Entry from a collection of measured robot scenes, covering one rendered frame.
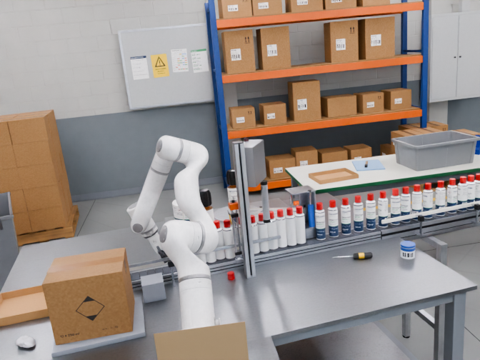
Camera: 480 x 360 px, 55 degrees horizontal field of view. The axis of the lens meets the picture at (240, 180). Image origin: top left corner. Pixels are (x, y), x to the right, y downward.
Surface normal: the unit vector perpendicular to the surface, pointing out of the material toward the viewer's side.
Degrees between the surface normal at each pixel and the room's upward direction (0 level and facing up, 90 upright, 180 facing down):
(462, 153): 95
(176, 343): 90
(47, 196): 90
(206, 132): 90
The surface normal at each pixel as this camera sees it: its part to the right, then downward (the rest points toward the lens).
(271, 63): 0.15, 0.26
